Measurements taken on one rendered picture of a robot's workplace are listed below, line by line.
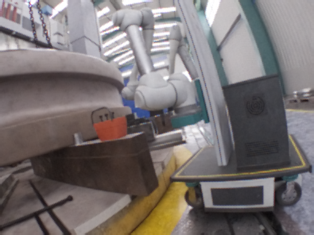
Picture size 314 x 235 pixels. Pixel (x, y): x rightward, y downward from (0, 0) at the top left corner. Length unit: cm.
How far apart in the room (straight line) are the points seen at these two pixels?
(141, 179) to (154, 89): 52
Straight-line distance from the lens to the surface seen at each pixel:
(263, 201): 111
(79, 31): 649
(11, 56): 159
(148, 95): 90
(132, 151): 97
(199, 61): 114
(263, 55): 969
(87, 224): 104
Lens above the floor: 80
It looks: 2 degrees down
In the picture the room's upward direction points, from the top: 14 degrees counter-clockwise
